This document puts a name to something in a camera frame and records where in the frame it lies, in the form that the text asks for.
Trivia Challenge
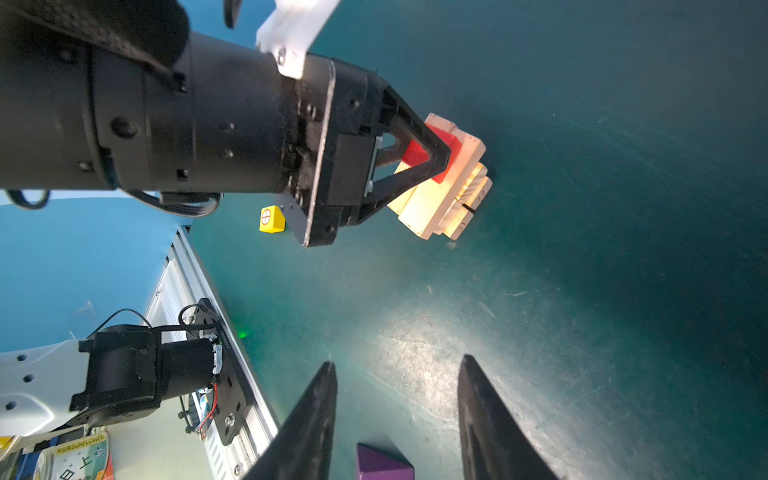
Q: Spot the aluminium front rail base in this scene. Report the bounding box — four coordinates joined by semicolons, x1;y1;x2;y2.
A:
147;227;278;479

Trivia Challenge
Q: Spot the yellow cube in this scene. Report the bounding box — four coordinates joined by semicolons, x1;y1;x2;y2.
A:
259;205;286;234

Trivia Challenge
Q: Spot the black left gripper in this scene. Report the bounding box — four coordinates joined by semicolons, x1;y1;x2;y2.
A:
278;55;450;248

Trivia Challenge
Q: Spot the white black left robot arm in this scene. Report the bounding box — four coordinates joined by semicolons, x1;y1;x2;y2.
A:
1;1;450;441

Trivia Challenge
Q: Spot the red cube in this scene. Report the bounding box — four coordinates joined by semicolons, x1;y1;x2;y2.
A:
400;123;464;185

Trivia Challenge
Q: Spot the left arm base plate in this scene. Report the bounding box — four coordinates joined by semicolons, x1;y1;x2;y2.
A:
193;297;253;446

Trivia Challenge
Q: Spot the light wood block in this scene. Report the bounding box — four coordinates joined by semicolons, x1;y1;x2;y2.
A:
387;113;471;216

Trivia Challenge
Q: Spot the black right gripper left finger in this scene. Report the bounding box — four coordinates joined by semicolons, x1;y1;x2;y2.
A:
244;361;338;480

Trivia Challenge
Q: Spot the purple block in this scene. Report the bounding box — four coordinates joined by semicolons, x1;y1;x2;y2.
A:
356;443;415;480

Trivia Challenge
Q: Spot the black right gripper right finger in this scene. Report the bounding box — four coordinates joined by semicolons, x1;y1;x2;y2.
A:
457;355;558;480

